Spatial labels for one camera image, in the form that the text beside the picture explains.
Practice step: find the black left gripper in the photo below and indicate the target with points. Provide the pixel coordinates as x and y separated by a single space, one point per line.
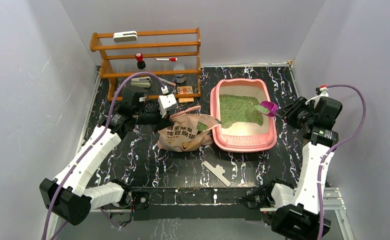
163 120

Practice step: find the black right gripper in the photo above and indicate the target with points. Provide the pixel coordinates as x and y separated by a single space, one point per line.
289 111

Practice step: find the purple litter scoop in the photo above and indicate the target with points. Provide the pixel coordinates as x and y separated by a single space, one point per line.
268 108

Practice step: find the cat litter bag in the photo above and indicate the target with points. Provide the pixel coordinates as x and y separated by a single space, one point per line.
189 132

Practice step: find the pink cat litter box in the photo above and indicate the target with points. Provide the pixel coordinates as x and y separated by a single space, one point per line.
243 137

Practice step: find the orange wooden shelf rack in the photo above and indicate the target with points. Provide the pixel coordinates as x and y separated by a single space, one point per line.
118 59

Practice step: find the grey bag sealing clip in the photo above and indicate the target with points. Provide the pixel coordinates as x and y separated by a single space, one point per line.
218 172

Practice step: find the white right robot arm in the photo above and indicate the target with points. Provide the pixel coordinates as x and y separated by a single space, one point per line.
299 210

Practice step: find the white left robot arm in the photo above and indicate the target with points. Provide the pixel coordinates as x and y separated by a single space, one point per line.
67 195

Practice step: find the orange snack packet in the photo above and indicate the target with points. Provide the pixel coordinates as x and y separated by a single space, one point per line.
184 90

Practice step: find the white pen on shelf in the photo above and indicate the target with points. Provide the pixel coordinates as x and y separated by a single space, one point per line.
168 82

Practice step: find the small glass jar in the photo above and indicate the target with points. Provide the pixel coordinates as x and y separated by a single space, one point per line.
179 78

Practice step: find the grey stapler lower shelf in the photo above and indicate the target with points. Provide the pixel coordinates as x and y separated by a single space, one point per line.
143 82

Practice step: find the red white marker pen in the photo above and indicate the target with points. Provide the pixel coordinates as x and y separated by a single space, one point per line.
170 59

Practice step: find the red black stamp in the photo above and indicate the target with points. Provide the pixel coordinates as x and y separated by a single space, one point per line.
140 61

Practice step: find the white stapler on top shelf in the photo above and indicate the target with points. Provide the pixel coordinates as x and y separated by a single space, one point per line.
125 36

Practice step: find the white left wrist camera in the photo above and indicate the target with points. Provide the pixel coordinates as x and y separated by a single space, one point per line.
167 102

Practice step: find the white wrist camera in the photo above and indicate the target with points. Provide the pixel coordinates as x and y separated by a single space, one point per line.
167 102
321 91

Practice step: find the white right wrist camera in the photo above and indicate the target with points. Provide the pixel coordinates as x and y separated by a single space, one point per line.
321 91

